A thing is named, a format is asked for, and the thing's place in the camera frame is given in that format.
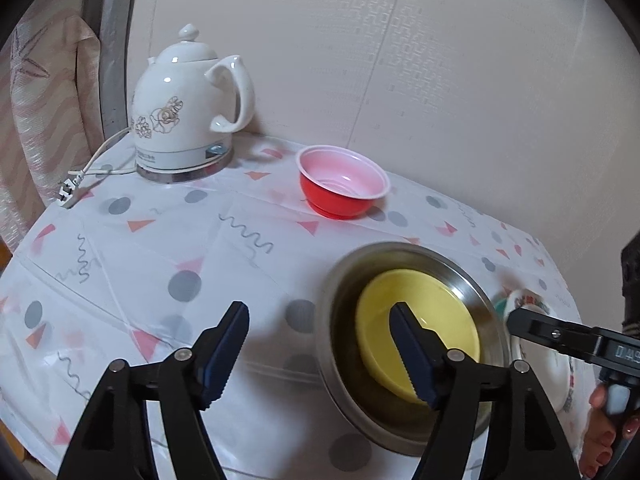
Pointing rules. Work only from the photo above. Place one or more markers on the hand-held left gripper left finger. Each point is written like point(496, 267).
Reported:
point(227, 350)

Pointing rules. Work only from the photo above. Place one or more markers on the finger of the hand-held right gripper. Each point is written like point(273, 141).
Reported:
point(550, 332)

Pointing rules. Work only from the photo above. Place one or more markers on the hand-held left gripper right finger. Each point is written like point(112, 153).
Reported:
point(407, 345)

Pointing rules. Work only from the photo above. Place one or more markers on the white patterned ceramic bowl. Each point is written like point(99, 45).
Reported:
point(542, 377)

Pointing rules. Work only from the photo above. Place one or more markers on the yellow plastic bowl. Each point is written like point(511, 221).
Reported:
point(430, 300)

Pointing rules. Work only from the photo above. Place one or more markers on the teal rimmed plate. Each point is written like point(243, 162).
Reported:
point(499, 306)

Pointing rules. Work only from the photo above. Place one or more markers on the stainless steel bowl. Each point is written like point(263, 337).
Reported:
point(350, 385)

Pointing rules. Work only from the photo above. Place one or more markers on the person's right hand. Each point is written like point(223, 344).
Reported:
point(597, 447)

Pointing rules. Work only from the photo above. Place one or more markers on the white patterned tablecloth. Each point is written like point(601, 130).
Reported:
point(150, 270)

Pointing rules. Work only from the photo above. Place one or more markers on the red plastic bowl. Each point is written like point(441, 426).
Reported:
point(340, 180)

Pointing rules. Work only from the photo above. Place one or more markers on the steel kettle base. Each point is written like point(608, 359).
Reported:
point(175, 175)

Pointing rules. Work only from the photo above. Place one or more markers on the white floral electric kettle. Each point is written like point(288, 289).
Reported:
point(175, 85)

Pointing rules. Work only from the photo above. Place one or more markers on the pink patterned curtain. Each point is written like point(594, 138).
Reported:
point(40, 125)

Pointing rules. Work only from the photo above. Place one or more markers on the grey window frame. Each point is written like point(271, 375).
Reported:
point(112, 60)

